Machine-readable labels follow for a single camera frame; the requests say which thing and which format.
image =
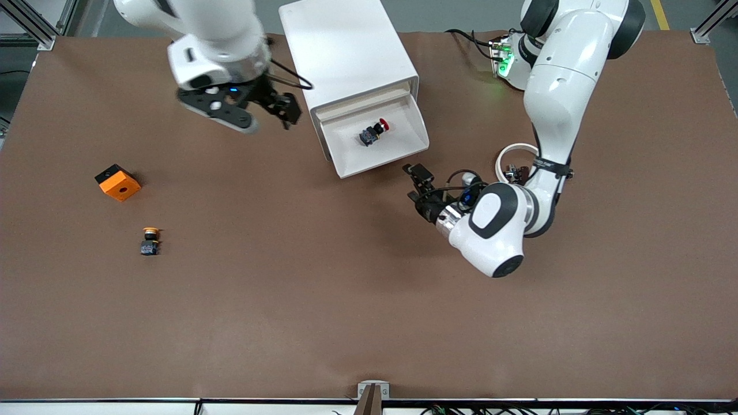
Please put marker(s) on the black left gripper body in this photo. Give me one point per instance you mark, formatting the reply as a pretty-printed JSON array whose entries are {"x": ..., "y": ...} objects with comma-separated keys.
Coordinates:
[{"x": 429, "y": 210}]

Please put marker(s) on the orange box with hole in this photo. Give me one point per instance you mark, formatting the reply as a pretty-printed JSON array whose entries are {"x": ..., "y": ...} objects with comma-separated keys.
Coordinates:
[{"x": 121, "y": 187}]

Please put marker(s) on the dark brown terminal block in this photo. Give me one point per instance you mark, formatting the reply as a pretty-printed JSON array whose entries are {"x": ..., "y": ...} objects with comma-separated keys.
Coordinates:
[{"x": 522, "y": 171}]

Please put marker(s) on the brown table cover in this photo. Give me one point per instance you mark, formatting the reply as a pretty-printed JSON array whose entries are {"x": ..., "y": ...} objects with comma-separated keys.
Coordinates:
[{"x": 369, "y": 288}]

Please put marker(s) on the red push button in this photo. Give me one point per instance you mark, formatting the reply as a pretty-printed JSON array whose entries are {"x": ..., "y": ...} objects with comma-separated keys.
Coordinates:
[{"x": 369, "y": 137}]

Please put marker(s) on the brown camera pole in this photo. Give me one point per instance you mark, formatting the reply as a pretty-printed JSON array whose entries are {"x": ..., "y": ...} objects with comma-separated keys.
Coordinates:
[{"x": 372, "y": 403}]

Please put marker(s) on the yellow push button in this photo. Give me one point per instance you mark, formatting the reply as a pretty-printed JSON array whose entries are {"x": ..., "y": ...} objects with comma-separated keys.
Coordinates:
[{"x": 150, "y": 246}]

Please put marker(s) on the grey metal bracket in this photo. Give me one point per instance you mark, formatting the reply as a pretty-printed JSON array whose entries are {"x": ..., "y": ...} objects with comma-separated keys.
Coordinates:
[{"x": 362, "y": 387}]

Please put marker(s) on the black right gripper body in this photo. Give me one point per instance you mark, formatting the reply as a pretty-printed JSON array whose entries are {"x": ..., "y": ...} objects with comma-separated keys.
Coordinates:
[{"x": 266, "y": 94}]

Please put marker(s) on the aluminium frame post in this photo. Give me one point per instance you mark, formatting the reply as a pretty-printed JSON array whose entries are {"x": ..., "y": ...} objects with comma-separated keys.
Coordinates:
[
  {"x": 700, "y": 36},
  {"x": 40, "y": 34}
]

